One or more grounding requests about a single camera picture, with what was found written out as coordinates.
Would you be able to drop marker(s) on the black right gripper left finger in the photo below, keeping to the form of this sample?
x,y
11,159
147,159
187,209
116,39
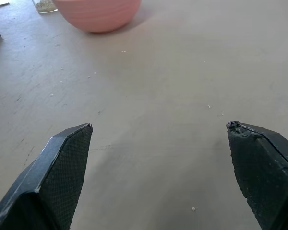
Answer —
x,y
50,177

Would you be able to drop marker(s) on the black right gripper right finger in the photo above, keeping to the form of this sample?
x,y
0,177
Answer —
x,y
266,175

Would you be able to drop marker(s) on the clear container with grains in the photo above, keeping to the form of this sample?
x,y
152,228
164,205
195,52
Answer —
x,y
45,6

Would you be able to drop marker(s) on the pink ribbed bowl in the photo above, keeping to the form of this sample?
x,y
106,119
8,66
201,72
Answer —
x,y
98,13

